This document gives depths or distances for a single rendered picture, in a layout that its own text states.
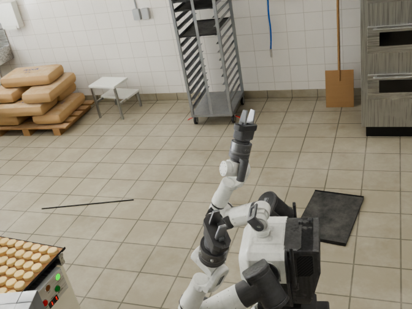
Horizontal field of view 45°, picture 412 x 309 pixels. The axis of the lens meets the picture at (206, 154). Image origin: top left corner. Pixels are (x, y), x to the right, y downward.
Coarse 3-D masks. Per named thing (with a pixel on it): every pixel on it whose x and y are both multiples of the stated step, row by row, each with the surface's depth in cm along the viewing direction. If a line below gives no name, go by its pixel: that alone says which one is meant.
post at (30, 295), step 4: (24, 292) 92; (28, 292) 92; (32, 292) 92; (36, 292) 92; (20, 296) 91; (24, 296) 91; (28, 296) 91; (32, 296) 91; (36, 296) 91; (20, 300) 90; (24, 300) 90; (28, 300) 90; (32, 300) 90; (36, 300) 91; (40, 300) 93; (32, 304) 90; (36, 304) 91; (40, 304) 93; (36, 308) 91; (40, 308) 92; (44, 308) 94
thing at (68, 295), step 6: (54, 264) 255; (48, 270) 252; (42, 276) 248; (66, 276) 262; (36, 282) 245; (66, 282) 262; (30, 288) 242; (66, 294) 262; (72, 294) 267; (60, 300) 258; (66, 300) 262; (72, 300) 267; (54, 306) 254; (60, 306) 258; (66, 306) 263; (72, 306) 267; (78, 306) 272
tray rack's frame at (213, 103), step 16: (192, 0) 492; (176, 32) 514; (224, 64) 517; (224, 80) 527; (208, 96) 542; (224, 96) 591; (240, 96) 583; (192, 112) 558; (208, 112) 558; (224, 112) 551
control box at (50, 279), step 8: (56, 272) 250; (48, 280) 245; (56, 280) 250; (64, 280) 256; (40, 288) 241; (64, 288) 256; (40, 296) 240; (48, 296) 245; (56, 296) 250; (48, 304) 245
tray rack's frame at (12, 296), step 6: (0, 294) 93; (6, 294) 92; (12, 294) 92; (18, 294) 92; (0, 300) 91; (6, 300) 91; (12, 300) 91; (0, 306) 90; (6, 306) 90; (12, 306) 89; (18, 306) 89; (24, 306) 89; (30, 306) 89
